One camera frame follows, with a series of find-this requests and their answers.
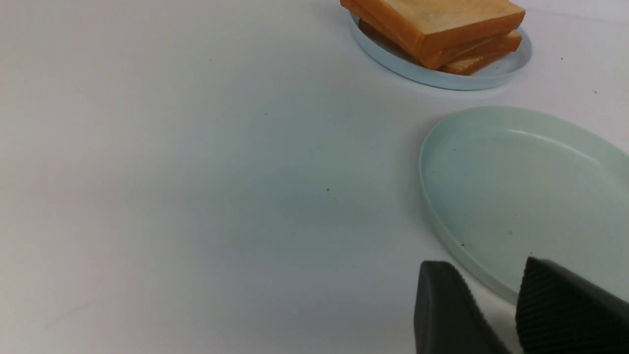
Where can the light blue plate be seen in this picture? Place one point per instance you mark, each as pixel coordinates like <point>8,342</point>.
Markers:
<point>494,75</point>

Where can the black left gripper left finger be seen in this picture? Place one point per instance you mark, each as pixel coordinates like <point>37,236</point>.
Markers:
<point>447,318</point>

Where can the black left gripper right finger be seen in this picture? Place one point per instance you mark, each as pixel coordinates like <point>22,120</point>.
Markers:
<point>559,312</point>

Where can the pale green plate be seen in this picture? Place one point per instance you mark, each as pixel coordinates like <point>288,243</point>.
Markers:
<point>501,184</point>

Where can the toast slice for sandwich top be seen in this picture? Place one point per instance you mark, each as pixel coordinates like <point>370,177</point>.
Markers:
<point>499,45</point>

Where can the toast slice for sandwich base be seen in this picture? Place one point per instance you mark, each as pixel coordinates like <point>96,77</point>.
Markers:
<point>428,26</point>

